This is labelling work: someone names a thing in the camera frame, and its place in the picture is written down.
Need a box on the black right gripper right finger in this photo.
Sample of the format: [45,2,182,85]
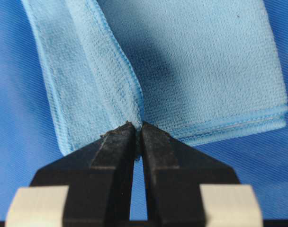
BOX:
[140,122,263,227]

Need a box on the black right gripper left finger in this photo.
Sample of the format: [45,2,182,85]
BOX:
[5,121,136,227]

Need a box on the light blue towel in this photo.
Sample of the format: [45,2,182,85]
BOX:
[23,0,288,155]

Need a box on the dark blue table cloth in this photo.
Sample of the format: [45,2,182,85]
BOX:
[0,0,288,221]

